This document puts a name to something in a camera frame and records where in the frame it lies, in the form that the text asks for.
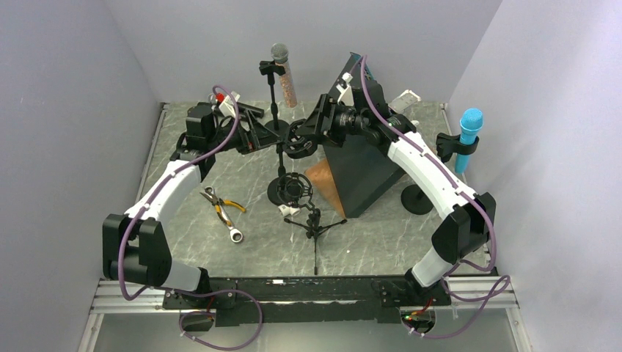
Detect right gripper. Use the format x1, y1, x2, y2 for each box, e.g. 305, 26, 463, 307
296, 94, 369, 147

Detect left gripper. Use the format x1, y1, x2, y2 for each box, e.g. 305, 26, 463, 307
208, 110, 282, 155

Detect round base clip stand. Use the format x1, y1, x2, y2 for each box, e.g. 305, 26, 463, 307
258, 61, 285, 131

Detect round base shock mount stand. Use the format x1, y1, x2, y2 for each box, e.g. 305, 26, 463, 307
267, 120, 318, 206

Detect tripod shock mount stand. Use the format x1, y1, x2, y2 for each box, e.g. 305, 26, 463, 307
277, 172, 348, 276

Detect white pvc elbow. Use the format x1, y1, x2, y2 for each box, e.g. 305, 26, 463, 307
277, 204, 301, 217

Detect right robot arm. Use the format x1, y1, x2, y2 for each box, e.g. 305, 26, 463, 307
285, 93, 497, 304

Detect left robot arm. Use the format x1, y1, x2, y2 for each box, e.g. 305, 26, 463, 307
103, 100, 289, 308

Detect blue mic clip stand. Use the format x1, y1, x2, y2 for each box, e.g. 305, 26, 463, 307
387, 131, 477, 219

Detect blue microphone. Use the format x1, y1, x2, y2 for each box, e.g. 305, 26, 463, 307
455, 108, 483, 174

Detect brown wooden board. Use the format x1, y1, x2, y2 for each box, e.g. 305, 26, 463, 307
304, 158, 346, 219

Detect silver ratchet wrench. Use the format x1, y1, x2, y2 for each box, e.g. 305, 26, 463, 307
215, 205, 244, 243

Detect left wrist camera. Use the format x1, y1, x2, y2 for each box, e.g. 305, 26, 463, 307
215, 91, 240, 117

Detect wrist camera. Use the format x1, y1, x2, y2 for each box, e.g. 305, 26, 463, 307
336, 72, 354, 106
215, 91, 240, 117

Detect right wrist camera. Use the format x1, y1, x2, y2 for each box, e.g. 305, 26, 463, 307
336, 72, 354, 106

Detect black network switch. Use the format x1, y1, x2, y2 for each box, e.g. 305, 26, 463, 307
324, 67, 404, 219

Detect yellow handled pliers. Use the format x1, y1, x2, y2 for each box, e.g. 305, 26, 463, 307
200, 187, 246, 226

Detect white plastic bracket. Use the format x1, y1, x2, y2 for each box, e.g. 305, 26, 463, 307
388, 89, 422, 117

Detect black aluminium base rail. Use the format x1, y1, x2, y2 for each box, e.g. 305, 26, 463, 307
90, 275, 518, 327

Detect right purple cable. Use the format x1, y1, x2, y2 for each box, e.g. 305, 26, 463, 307
359, 54, 512, 341

